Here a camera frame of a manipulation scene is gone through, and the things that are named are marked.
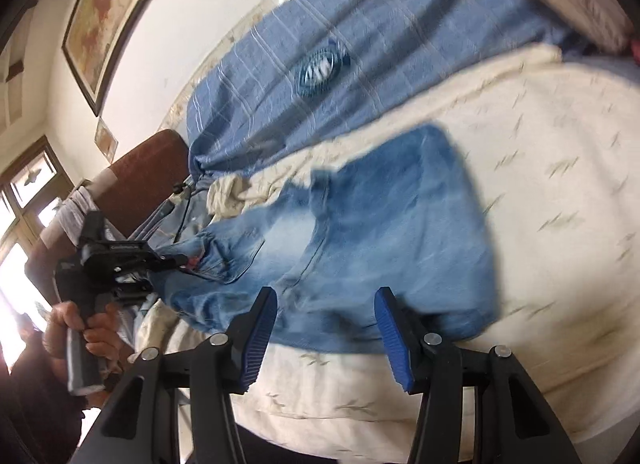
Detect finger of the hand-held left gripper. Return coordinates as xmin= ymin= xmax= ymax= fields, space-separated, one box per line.
xmin=150 ymin=253 xmax=201 ymax=275

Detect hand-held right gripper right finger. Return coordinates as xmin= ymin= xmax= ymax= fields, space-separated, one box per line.
xmin=374 ymin=286 xmax=583 ymax=464

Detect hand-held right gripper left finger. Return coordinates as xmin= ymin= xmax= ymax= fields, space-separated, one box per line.
xmin=70 ymin=286 xmax=278 ymax=464

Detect light blue denim pants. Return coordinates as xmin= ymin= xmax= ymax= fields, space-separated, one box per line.
xmin=150 ymin=124 xmax=503 ymax=357

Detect person's left forearm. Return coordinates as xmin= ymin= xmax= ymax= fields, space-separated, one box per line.
xmin=0 ymin=329 xmax=106 ymax=464

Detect person's left hand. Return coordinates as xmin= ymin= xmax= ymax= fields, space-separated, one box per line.
xmin=42 ymin=301 xmax=133 ymax=380

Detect grey patterned blanket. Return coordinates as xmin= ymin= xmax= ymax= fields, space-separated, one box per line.
xmin=117 ymin=176 xmax=216 ymax=265

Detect grey hanging cloth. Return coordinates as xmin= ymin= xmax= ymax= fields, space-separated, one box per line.
xmin=37 ymin=184 xmax=101 ymax=249

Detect brown headboard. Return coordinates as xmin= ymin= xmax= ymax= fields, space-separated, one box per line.
xmin=25 ymin=129 xmax=193 ymax=305

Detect wooden window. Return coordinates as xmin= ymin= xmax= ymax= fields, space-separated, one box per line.
xmin=0 ymin=136 xmax=76 ymax=255

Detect cream leaf-print bed sheet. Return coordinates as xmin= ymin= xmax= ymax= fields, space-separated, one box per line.
xmin=132 ymin=44 xmax=640 ymax=447

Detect small wall picture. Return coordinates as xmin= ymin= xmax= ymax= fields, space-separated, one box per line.
xmin=94 ymin=116 xmax=120 ymax=163

